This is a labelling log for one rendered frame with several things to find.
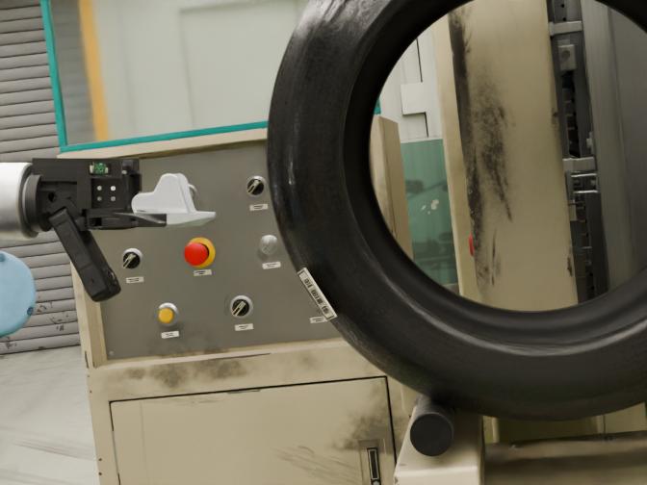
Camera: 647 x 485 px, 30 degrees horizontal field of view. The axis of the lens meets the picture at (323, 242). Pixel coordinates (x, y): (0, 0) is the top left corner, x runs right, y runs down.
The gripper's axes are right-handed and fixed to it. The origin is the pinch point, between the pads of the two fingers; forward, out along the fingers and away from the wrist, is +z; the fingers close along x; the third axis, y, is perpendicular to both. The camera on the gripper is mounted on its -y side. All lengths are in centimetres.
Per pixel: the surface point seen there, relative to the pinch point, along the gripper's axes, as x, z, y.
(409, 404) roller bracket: 22.8, 22.2, -25.1
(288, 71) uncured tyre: -9.1, 11.2, 16.3
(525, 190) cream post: 25.4, 36.8, 3.2
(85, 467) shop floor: 386, -148, -134
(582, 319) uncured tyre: 15.6, 43.8, -12.3
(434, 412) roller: -10.5, 26.9, -19.0
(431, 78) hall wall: 916, -19, 75
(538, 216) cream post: 25.4, 38.6, -0.2
